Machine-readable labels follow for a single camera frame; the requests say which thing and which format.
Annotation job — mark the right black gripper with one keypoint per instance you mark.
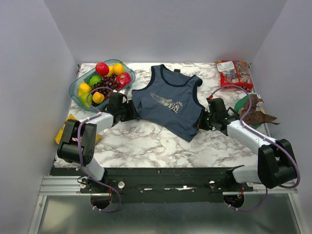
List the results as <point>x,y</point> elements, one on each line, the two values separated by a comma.
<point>201,124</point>

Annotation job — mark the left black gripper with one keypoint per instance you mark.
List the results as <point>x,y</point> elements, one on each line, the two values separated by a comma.
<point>132,113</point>

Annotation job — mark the blue printed tank top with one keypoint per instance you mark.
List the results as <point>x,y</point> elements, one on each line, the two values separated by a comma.
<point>170,100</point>

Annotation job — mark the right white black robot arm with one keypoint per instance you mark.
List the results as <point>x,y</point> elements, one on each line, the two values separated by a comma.
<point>276,163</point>

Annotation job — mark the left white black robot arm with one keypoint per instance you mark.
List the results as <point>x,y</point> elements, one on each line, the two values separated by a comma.
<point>77,143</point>

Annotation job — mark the orange fruit front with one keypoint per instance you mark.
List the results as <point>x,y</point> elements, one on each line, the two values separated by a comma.
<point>98,98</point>

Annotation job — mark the orange fruit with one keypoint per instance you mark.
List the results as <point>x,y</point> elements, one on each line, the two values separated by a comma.
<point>118,69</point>
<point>98,98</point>

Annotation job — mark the red apple right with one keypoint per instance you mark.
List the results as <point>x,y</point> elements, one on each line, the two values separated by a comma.
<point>123,80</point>

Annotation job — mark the red apple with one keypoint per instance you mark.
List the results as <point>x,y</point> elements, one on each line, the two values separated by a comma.
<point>123,80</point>
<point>102,69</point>

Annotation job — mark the dark purple grape bunch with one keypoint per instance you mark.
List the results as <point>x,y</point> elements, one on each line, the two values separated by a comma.
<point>109,82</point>

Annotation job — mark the green pear front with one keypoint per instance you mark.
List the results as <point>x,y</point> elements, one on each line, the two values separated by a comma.
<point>86,99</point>

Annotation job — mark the green fruit middle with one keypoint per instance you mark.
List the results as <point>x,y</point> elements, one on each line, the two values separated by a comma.
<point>94,80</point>

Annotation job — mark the orange fruit top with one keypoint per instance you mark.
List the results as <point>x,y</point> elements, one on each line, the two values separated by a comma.
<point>118,69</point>

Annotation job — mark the yellow lemon left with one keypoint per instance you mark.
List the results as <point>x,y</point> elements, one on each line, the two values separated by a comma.
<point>84,88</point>

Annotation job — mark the red candy bag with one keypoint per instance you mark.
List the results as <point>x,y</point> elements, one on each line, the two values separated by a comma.
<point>236,72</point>

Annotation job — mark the red apple top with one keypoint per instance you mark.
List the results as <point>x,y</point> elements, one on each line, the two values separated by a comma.
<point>102,69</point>

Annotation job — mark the yellow Lays chips bag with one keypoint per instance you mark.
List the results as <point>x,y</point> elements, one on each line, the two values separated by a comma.
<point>60,133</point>

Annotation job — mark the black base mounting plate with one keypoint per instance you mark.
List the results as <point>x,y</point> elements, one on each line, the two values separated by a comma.
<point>159,185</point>

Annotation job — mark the aluminium rail frame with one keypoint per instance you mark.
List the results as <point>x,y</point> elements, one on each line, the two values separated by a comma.
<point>62,209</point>

